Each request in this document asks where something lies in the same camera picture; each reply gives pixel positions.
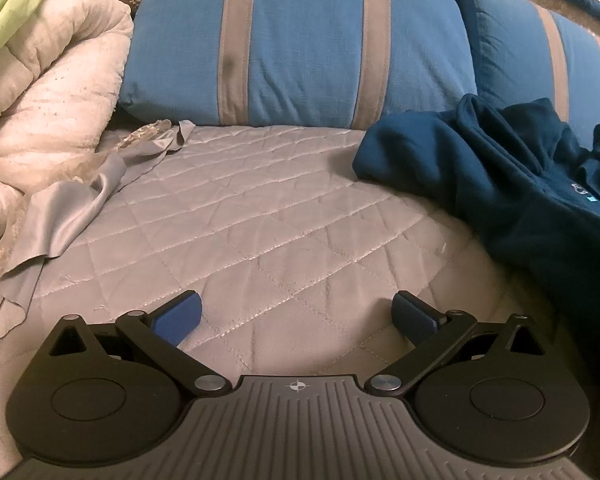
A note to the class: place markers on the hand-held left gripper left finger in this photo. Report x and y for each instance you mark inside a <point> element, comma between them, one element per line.
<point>180,317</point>

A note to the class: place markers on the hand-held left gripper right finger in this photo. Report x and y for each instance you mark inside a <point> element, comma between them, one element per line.
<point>412,312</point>

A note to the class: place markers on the blue sweatshirt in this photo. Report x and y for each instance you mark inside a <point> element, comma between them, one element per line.
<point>505,185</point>

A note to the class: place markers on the grey quilted bedspread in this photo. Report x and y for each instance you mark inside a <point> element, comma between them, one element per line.
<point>280,210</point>

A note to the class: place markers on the grey satin cloth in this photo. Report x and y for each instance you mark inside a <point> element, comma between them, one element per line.
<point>65,220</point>

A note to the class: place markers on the white quilted comforter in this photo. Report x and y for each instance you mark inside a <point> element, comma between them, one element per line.
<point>45,110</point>

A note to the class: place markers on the blue pillow with grey stripes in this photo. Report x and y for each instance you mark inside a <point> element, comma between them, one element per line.
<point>520,55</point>
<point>300,45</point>

